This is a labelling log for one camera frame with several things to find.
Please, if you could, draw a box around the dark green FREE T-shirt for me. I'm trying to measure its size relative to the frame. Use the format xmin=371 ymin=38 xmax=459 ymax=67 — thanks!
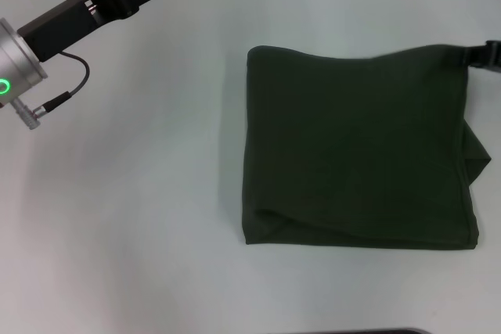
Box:
xmin=240 ymin=43 xmax=492 ymax=251

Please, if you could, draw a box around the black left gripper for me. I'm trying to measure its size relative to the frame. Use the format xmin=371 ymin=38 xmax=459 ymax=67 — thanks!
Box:
xmin=16 ymin=0 xmax=196 ymax=63

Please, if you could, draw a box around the left arm connector cable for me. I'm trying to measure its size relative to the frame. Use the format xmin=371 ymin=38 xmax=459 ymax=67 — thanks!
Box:
xmin=10 ymin=51 xmax=91 ymax=131

